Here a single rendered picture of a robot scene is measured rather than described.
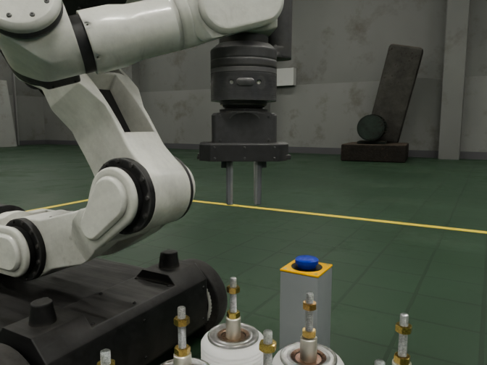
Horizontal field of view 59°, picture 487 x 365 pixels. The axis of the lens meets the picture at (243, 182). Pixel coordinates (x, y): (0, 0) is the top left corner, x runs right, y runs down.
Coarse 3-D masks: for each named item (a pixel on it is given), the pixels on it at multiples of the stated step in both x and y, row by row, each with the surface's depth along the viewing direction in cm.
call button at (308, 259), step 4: (300, 256) 76; (304, 256) 76; (308, 256) 76; (312, 256) 76; (296, 260) 74; (300, 260) 74; (304, 260) 74; (308, 260) 74; (312, 260) 74; (316, 260) 74; (300, 264) 74; (304, 264) 73; (308, 264) 73; (312, 264) 73; (316, 264) 74; (304, 268) 74; (308, 268) 74; (312, 268) 74
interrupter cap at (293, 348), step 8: (296, 344) 61; (320, 344) 61; (280, 352) 59; (288, 352) 59; (296, 352) 59; (320, 352) 59; (328, 352) 59; (280, 360) 57; (288, 360) 57; (296, 360) 57; (320, 360) 57; (328, 360) 57; (336, 360) 57
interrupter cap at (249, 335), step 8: (216, 328) 66; (224, 328) 66; (248, 328) 66; (208, 336) 63; (216, 336) 63; (224, 336) 64; (248, 336) 63; (256, 336) 63; (216, 344) 61; (224, 344) 61; (232, 344) 61; (240, 344) 61; (248, 344) 61
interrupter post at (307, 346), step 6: (300, 342) 58; (306, 342) 56; (312, 342) 56; (300, 348) 58; (306, 348) 57; (312, 348) 57; (300, 354) 58; (306, 354) 57; (312, 354) 57; (306, 360) 57; (312, 360) 57
